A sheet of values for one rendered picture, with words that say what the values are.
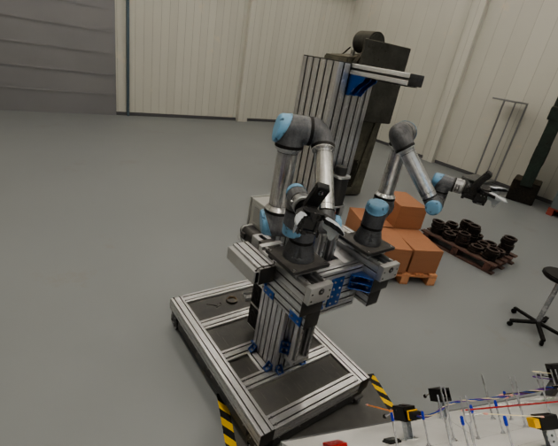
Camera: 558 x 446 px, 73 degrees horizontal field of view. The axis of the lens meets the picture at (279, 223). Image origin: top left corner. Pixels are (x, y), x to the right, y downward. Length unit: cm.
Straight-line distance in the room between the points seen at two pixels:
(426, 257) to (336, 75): 286
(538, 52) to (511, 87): 80
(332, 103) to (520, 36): 911
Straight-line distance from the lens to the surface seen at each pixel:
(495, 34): 1095
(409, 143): 193
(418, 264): 425
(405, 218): 455
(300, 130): 151
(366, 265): 209
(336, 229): 114
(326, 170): 147
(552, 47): 1040
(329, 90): 177
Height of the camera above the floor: 202
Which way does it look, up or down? 24 degrees down
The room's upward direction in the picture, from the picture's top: 10 degrees clockwise
